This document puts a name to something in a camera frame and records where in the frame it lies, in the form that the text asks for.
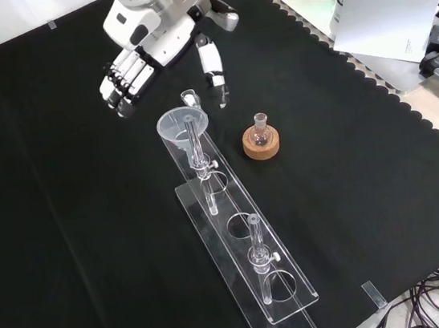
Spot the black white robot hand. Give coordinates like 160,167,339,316
86,0,233,126

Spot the translucent plastic funnel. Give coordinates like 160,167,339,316
153,103,216,172

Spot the clear acrylic funnel stand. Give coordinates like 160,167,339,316
156,100,323,328

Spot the small clear glass vessel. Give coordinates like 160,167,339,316
179,88,202,110

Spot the small round-bottom glass flask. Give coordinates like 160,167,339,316
248,111,274,148

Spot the black table cloth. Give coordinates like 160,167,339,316
0,0,439,328

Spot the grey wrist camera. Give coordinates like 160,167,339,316
204,0,242,35

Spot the cork ring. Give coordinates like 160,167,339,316
240,122,283,164

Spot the grey metal base plate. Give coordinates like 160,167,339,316
277,0,437,107

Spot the black floor cable bundle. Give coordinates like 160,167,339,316
360,244,439,328

